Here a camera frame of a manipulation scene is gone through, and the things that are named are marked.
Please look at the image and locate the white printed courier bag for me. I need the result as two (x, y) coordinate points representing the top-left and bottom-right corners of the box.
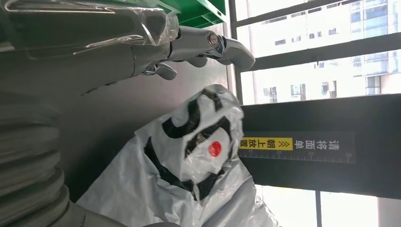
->
(77, 84), (279, 227)

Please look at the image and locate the green plastic crate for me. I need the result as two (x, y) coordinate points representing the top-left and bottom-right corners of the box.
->
(157, 0), (227, 29)

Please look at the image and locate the black scanner column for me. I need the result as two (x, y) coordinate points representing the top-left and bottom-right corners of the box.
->
(239, 93), (401, 200)

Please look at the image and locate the black scanner base plate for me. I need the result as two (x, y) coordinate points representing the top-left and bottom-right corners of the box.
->
(59, 23), (235, 203)

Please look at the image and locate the dark window frame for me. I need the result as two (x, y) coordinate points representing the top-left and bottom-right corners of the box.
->
(228, 0), (401, 227)

